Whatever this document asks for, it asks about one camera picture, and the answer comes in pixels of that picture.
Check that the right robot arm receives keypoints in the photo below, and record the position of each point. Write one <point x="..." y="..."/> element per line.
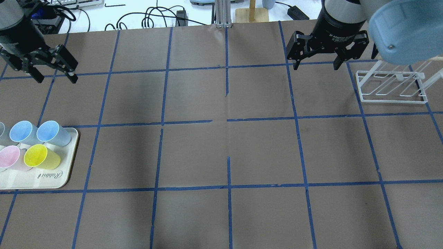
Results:
<point x="403" y="31"/>

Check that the blue cup on desk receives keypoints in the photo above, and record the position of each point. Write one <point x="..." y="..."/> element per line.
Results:
<point x="268" y="4"/>

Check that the white wire cup rack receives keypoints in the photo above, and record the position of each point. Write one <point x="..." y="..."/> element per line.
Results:
<point x="397" y="84"/>

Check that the pink plastic cup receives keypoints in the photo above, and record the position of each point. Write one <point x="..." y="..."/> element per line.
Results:
<point x="12" y="158"/>

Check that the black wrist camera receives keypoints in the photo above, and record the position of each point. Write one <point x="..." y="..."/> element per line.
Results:
<point x="41" y="12"/>

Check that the grey plastic cup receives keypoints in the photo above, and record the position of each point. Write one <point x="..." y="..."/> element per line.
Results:
<point x="5" y="135"/>

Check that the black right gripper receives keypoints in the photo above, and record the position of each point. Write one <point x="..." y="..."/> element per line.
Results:
<point x="337" y="26"/>

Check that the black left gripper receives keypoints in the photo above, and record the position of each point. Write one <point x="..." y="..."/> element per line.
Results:
<point x="20" y="38"/>

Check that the cream plastic tray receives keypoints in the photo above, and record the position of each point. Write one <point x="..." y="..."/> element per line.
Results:
<point x="51" y="170"/>

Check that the light blue plastic cup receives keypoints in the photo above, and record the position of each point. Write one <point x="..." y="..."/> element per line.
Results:
<point x="53" y="133"/>

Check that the wooden cup stand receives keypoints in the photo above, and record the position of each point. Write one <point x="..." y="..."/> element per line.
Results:
<point x="252" y="14"/>

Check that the aluminium frame post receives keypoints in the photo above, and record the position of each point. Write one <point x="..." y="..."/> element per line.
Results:
<point x="223" y="14"/>

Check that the black power adapter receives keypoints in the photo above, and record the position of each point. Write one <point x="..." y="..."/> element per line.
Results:
<point x="296" y="14"/>

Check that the yellow plastic cup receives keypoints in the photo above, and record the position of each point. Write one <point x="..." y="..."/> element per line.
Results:
<point x="39" y="156"/>

